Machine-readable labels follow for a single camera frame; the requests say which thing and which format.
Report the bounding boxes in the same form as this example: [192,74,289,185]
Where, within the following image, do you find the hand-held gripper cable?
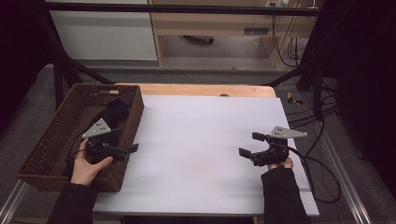
[284,145,342,204]
[64,128,92,181]

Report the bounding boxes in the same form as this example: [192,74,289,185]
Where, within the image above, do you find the left hand-held gripper cable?
[64,128,92,181]

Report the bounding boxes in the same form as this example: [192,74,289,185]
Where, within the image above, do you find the black cloth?
[94,100,131,147]

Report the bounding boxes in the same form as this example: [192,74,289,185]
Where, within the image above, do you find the yellow and black tape piece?
[286,91,304,106]

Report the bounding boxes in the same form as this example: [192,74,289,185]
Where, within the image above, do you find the aluminium rail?
[0,179,29,224]
[306,102,375,224]

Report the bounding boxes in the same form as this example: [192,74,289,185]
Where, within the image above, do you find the bundle of black floor cables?
[286,77,344,130]

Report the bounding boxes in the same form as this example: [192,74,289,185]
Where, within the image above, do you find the person's right hand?
[267,157,294,171]

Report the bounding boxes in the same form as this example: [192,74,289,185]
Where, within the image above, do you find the right hand-held gripper cable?
[284,145,342,204]

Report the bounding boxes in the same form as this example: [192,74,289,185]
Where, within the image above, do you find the person's left hand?
[70,137,114,188]

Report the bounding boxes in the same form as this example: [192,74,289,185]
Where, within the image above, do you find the black metal frame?
[36,1,325,121]

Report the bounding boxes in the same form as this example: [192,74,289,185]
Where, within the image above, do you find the wooden desk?
[148,0,325,68]

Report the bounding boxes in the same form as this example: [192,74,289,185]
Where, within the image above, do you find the hanging black cables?
[270,13,307,68]

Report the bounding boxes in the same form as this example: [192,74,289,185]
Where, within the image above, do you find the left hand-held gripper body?
[81,118,130,165]

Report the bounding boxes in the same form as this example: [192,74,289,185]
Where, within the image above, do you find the white cabinet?
[45,0,159,62]

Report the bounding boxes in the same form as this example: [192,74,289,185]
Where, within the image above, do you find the brown woven basket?
[16,82,146,193]

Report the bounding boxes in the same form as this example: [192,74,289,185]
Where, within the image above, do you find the white table mat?
[92,94,320,217]

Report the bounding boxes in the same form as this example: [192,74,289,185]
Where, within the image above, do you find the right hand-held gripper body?
[252,125,308,167]

